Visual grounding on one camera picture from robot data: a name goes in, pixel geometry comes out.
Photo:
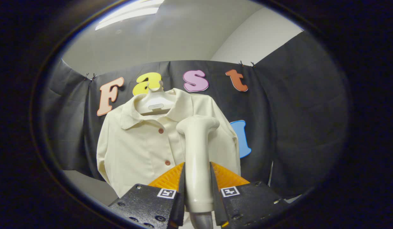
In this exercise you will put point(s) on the cream button shirt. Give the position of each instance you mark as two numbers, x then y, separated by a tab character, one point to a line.
139	152

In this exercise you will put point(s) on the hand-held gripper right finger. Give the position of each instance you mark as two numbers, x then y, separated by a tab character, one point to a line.
250	200

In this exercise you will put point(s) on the grey cabinet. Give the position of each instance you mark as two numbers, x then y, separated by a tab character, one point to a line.
88	186

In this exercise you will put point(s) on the ceiling light panel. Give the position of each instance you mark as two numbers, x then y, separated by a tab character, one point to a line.
133	12

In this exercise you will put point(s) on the black backdrop cloth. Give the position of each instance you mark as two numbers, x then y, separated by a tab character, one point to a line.
295	111

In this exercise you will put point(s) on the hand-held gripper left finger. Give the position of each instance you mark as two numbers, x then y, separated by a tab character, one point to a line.
148	203

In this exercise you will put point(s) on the white clothes hanger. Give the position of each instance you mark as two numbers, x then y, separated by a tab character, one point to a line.
155	103

